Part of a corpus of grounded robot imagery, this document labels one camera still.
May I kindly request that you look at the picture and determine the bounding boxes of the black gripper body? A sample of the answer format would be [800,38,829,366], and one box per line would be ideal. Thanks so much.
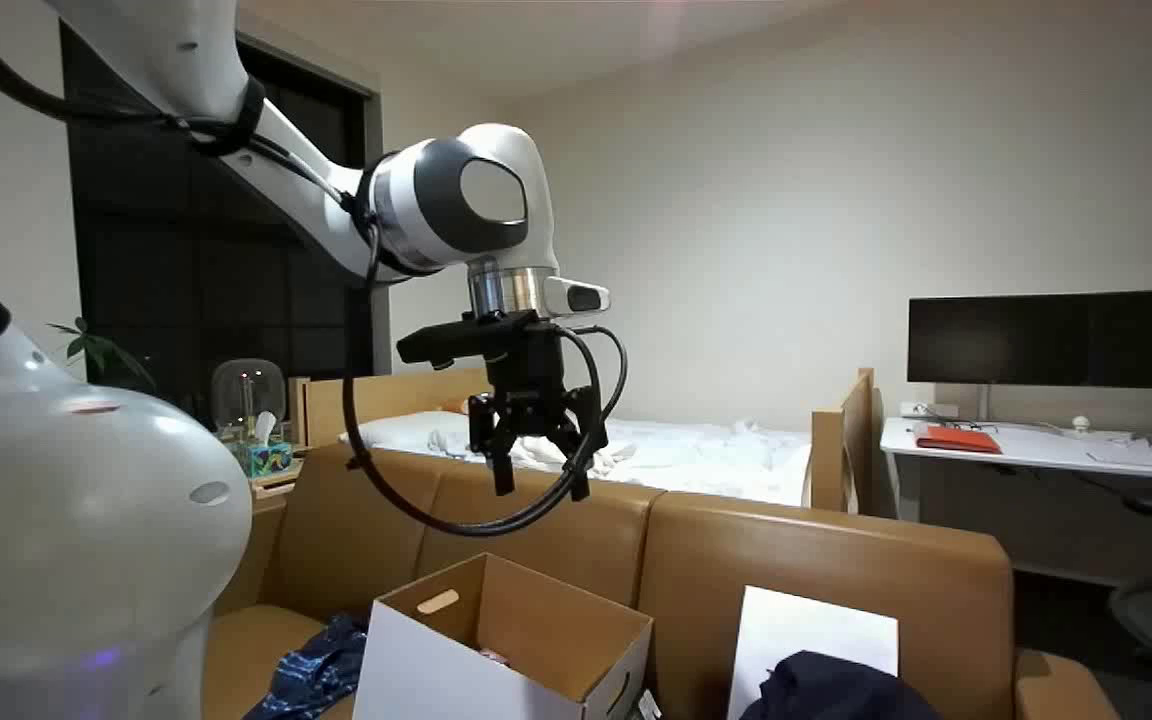
[466,313,610,454]

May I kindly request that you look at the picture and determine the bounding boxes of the white bed sheets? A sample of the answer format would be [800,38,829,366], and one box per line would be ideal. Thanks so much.
[354,408,815,509]

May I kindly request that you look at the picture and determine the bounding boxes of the white paper sign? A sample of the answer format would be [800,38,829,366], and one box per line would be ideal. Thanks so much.
[724,578,905,720]

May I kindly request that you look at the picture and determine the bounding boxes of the wooden bed frame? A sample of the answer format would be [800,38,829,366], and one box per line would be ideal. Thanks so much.
[285,365,884,518]

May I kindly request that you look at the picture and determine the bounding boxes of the glass dome jar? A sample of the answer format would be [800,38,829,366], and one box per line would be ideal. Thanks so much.
[207,354,294,453]

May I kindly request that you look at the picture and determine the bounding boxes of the black computer monitor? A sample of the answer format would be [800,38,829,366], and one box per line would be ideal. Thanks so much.
[905,285,1152,397]

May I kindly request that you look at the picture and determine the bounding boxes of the dark window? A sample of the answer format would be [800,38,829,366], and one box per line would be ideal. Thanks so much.
[58,21,393,420]

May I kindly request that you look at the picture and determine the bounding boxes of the white cardboard box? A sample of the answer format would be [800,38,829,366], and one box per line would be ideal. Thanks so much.
[354,548,660,720]

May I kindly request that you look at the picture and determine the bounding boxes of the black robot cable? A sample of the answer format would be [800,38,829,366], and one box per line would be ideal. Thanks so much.
[340,322,634,539]

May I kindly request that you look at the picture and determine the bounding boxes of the white desk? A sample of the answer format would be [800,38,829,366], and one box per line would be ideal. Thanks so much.
[875,411,1152,592]

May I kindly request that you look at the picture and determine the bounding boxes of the green plant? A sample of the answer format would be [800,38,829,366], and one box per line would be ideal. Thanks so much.
[48,313,155,391]

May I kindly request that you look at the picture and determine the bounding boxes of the black striped track cloth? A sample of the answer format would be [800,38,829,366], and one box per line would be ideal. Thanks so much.
[742,648,946,720]

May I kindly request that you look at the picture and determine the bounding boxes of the red book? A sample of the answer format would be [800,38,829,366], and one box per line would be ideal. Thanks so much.
[912,420,1006,458]

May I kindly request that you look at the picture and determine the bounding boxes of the blue patterned cloth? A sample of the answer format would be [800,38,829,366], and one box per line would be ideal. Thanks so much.
[249,612,374,720]

